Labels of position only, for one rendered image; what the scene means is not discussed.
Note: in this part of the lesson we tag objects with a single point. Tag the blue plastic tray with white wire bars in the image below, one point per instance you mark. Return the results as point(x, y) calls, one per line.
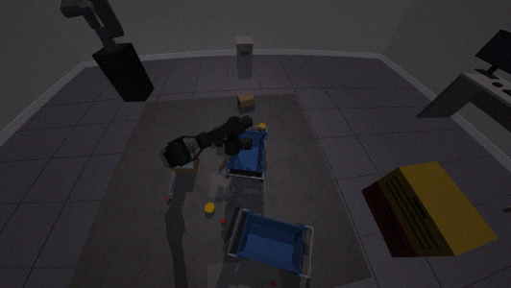
point(272, 242)

